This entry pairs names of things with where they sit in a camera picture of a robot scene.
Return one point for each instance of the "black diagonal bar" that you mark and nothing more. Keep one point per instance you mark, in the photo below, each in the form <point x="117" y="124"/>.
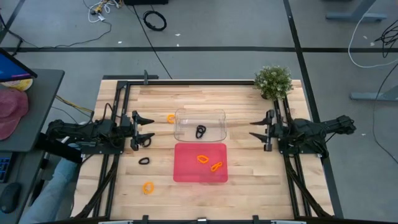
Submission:
<point x="59" y="149"/>

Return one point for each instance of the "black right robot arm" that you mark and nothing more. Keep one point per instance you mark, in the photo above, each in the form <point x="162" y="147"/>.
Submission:
<point x="311" y="129"/>

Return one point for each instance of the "small green potted plant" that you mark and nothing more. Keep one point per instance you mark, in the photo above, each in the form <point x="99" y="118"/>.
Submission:
<point x="273" y="82"/>

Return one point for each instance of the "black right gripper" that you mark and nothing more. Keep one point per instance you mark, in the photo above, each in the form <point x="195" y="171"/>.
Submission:
<point x="270" y="132"/>

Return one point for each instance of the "yellow round object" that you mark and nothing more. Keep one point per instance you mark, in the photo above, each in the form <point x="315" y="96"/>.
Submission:
<point x="20" y="84"/>

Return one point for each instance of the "black computer mouse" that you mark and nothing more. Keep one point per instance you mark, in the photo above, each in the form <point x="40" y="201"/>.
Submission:
<point x="10" y="197"/>

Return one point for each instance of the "dark keyboard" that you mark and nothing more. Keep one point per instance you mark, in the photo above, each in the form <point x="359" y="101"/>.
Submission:
<point x="4" y="166"/>

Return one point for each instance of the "dark grey side desk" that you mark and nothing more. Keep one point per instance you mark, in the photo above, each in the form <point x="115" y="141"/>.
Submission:
<point x="40" y="102"/>

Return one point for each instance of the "person's leg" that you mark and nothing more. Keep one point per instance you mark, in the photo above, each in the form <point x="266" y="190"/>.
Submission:
<point x="49" y="193"/>

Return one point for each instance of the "grey desk foot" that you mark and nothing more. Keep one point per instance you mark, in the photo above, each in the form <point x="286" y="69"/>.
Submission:
<point x="373" y="96"/>
<point x="354" y="15"/>

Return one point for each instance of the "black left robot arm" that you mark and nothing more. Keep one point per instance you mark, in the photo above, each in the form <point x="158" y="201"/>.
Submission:
<point x="77" y="129"/>

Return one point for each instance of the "black floor box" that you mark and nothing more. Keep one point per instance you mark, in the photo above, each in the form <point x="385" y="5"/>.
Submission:
<point x="146" y="2"/>

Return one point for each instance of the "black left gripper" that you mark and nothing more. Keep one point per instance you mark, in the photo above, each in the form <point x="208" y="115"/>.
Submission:
<point x="135" y="130"/>

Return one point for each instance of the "black aluminium table frame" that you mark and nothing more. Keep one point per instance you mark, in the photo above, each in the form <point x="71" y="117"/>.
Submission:
<point x="189" y="82"/>

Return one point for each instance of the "blue-screen monitor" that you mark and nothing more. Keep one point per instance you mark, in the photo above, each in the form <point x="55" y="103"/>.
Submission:
<point x="11" y="68"/>

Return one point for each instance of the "clear plastic bin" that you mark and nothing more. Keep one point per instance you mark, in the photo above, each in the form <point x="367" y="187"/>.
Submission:
<point x="186" y="124"/>

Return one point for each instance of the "pink cap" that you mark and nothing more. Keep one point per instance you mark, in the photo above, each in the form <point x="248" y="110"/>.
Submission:
<point x="12" y="109"/>

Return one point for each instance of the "pink translucent plastic bin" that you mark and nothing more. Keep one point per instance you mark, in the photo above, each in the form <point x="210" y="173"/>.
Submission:
<point x="186" y="171"/>

